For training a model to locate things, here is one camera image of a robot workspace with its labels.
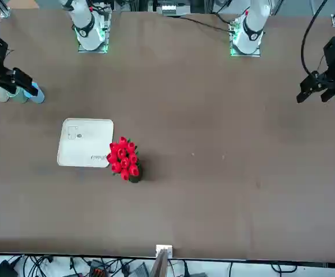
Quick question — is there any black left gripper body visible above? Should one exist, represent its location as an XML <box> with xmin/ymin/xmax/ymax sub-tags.
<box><xmin>310</xmin><ymin>36</ymin><xmax>335</xmax><ymax>87</ymax></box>

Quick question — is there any small white cup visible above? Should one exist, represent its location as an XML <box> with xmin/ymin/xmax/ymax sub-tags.
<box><xmin>0</xmin><ymin>86</ymin><xmax>12</xmax><ymax>103</ymax></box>

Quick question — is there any small green cup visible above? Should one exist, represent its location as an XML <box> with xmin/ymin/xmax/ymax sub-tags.
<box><xmin>10</xmin><ymin>86</ymin><xmax>31</xmax><ymax>104</ymax></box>

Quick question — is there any small blue cup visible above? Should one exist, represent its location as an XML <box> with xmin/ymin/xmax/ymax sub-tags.
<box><xmin>28</xmin><ymin>82</ymin><xmax>46</xmax><ymax>104</ymax></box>

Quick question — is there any white rectangular tray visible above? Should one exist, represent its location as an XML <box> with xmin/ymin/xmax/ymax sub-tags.
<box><xmin>57</xmin><ymin>117</ymin><xmax>115</xmax><ymax>169</ymax></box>

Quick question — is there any red artificial tulip bouquet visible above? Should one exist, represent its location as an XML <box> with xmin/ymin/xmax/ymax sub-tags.
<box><xmin>106</xmin><ymin>136</ymin><xmax>141</xmax><ymax>182</ymax></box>

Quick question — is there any black ribbed vase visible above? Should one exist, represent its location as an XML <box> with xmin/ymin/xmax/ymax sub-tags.
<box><xmin>128</xmin><ymin>161</ymin><xmax>144</xmax><ymax>184</ymax></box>

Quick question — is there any grey power strip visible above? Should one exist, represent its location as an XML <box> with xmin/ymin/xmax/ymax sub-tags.
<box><xmin>159</xmin><ymin>3</ymin><xmax>177</xmax><ymax>17</ymax></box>

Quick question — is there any large black equipment case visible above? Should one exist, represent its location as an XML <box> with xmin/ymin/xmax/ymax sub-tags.
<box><xmin>0</xmin><ymin>259</ymin><xmax>17</xmax><ymax>277</ymax></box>

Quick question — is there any black and orange power strip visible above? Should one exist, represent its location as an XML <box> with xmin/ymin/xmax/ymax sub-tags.
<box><xmin>88</xmin><ymin>259</ymin><xmax>110</xmax><ymax>277</ymax></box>

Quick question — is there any black ribbed power supply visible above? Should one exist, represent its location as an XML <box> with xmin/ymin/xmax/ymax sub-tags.
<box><xmin>132</xmin><ymin>261</ymin><xmax>150</xmax><ymax>277</ymax></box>

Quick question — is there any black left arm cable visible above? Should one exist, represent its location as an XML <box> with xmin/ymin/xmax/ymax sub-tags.
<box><xmin>300</xmin><ymin>0</ymin><xmax>329</xmax><ymax>76</ymax></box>

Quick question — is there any black cable across table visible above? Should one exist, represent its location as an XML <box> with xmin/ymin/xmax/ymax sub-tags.
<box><xmin>160</xmin><ymin>13</ymin><xmax>234</xmax><ymax>33</ymax></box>

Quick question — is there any aluminium camera post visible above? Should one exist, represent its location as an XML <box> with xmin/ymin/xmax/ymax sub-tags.
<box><xmin>149</xmin><ymin>244</ymin><xmax>174</xmax><ymax>277</ymax></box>

